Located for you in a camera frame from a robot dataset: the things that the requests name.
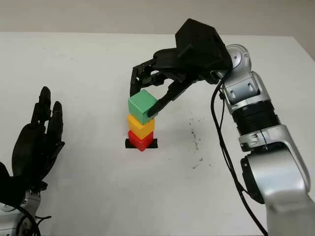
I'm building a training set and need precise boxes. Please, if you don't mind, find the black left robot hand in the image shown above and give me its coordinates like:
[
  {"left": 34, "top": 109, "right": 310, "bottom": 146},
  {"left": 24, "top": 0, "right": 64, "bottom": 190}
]
[{"left": 11, "top": 86, "right": 65, "bottom": 189}]

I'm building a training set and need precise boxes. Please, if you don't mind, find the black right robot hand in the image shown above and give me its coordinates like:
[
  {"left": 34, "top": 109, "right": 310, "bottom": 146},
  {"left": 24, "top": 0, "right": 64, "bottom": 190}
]
[{"left": 129, "top": 48, "right": 212, "bottom": 118}]

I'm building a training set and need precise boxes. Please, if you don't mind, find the green wooden block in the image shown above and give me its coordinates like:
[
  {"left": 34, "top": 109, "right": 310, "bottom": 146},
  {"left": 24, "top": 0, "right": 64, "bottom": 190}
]
[{"left": 127, "top": 89, "right": 158, "bottom": 124}]

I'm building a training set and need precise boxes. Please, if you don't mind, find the yellow wooden block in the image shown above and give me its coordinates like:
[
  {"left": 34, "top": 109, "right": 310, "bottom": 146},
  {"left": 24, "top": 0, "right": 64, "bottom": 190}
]
[{"left": 127, "top": 115, "right": 156, "bottom": 140}]

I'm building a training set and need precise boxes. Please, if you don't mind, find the red wooden block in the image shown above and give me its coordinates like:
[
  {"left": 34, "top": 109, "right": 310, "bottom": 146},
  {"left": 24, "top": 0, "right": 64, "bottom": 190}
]
[{"left": 127, "top": 130, "right": 154, "bottom": 152}]

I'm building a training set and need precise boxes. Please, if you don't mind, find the black tape strip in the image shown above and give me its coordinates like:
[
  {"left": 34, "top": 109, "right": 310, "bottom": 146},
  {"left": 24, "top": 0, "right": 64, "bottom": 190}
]
[{"left": 125, "top": 139, "right": 158, "bottom": 149}]

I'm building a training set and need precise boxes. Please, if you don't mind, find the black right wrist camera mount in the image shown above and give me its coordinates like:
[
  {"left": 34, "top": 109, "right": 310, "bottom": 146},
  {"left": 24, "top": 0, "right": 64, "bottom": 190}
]
[{"left": 174, "top": 18, "right": 233, "bottom": 82}]

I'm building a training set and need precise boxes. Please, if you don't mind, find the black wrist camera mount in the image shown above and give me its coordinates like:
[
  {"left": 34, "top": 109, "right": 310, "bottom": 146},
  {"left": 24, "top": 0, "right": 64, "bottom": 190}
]
[
  {"left": 0, "top": 161, "right": 49, "bottom": 207},
  {"left": 174, "top": 18, "right": 233, "bottom": 82}
]

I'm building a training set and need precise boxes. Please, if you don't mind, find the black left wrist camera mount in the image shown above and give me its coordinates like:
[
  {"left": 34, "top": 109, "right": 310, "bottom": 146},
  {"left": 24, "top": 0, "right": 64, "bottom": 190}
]
[{"left": 0, "top": 161, "right": 49, "bottom": 207}]

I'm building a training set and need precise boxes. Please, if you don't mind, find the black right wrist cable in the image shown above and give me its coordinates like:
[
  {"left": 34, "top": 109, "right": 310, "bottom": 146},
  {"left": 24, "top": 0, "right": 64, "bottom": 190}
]
[{"left": 211, "top": 73, "right": 269, "bottom": 236}]

